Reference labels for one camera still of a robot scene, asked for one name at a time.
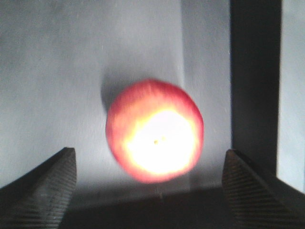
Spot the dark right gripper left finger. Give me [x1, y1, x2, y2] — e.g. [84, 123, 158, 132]
[0, 147, 77, 229]

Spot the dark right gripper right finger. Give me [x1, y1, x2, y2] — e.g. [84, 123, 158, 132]
[222, 149, 305, 229]

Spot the red apple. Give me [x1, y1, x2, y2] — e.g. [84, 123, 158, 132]
[105, 79, 204, 184]

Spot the black wooden produce stand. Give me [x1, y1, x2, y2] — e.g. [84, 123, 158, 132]
[230, 0, 283, 177]

